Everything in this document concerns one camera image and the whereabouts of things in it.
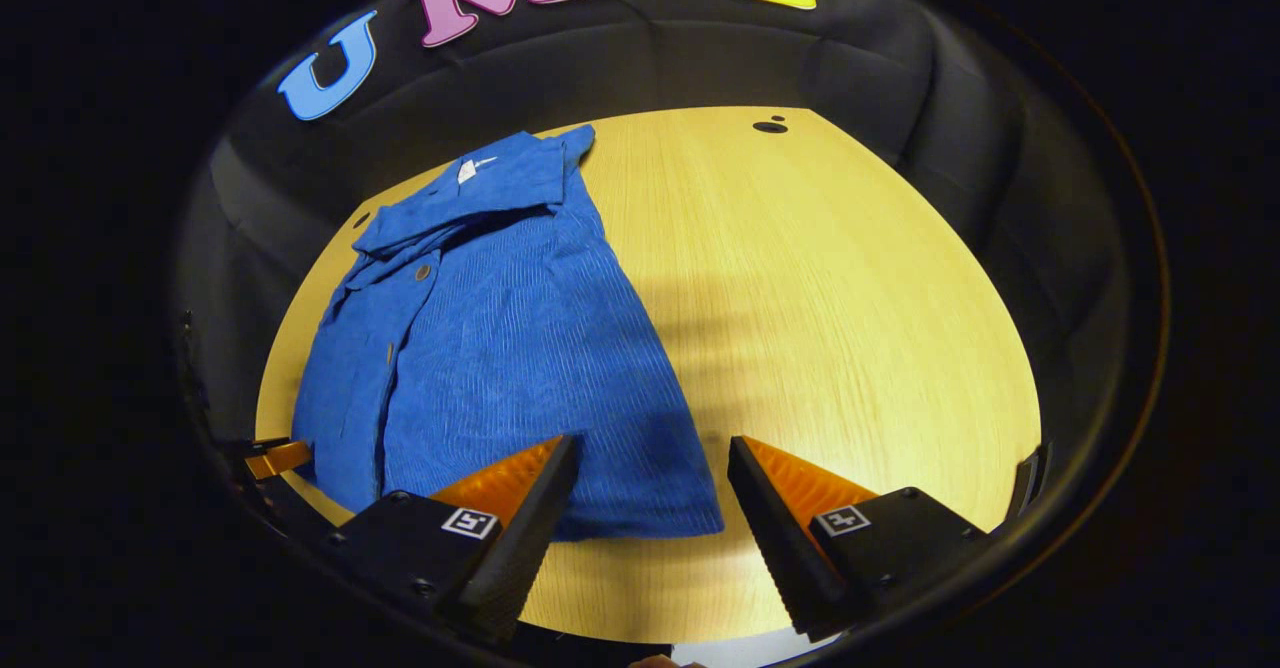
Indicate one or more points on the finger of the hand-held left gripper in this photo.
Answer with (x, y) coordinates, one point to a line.
(278, 460)

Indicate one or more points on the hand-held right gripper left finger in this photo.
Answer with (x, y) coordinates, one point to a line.
(530, 538)

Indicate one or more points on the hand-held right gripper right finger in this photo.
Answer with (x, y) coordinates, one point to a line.
(775, 538)

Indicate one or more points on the black backdrop cloth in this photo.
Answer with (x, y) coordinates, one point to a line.
(700, 58)

